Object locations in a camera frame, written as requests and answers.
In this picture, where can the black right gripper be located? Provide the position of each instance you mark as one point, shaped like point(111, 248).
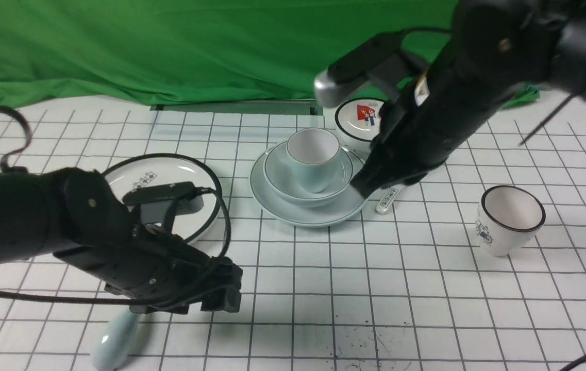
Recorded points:
point(434, 114)

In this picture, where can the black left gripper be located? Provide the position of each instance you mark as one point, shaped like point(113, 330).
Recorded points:
point(156, 270)

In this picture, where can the plain white ceramic spoon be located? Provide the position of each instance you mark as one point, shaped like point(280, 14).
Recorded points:
point(120, 337)

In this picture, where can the pale blue cup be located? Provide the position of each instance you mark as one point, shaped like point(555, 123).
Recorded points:
point(313, 154)

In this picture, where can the pale blue bowl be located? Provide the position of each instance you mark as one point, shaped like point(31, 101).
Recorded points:
point(288, 183)

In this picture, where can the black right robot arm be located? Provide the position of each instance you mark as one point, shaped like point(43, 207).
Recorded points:
point(546, 46)

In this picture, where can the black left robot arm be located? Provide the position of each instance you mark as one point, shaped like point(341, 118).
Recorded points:
point(32, 206)

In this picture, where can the small black-rimmed cartoon bowl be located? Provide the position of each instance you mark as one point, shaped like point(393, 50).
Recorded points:
point(357, 123)

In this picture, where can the black-rimmed cartoon plate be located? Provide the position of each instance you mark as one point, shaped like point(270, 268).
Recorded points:
point(158, 171)

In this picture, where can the pale blue plate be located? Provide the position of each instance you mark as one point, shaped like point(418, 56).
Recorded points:
point(336, 211)

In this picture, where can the white black-rimmed cartoon cup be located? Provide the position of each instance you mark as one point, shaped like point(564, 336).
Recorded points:
point(507, 218)

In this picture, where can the green backdrop cloth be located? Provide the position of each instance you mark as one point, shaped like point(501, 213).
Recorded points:
point(179, 52)

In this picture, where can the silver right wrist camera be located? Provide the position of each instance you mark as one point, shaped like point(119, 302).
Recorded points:
point(380, 62)

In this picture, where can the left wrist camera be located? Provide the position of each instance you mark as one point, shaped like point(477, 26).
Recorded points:
point(159, 201)

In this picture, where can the white spoon with printed handle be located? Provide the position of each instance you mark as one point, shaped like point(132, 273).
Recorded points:
point(386, 203)

